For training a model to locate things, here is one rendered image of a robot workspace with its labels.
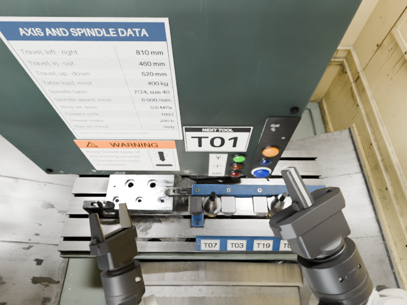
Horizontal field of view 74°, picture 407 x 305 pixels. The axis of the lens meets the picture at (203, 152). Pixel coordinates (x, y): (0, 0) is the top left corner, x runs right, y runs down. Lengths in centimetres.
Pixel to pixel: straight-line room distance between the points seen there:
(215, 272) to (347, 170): 85
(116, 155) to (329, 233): 35
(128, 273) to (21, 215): 111
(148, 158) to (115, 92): 17
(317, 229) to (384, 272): 108
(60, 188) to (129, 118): 138
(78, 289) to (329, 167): 143
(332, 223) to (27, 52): 43
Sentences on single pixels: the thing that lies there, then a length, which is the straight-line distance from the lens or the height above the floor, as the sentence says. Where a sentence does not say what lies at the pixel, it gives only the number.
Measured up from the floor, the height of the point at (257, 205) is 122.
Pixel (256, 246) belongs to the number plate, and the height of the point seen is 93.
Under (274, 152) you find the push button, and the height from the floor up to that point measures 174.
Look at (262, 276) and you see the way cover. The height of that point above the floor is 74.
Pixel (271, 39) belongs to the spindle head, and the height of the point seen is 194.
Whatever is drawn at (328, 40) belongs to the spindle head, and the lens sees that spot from 30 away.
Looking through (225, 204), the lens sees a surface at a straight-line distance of 95.
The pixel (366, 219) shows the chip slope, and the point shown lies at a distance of 153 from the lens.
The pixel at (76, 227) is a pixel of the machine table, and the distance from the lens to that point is 137.
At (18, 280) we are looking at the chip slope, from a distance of 165.
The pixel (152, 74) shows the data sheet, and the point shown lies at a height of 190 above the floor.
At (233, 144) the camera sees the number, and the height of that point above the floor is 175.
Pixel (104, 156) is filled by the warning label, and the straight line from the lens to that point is 49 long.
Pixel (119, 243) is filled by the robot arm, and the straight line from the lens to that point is 65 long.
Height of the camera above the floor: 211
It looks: 61 degrees down
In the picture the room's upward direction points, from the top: straight up
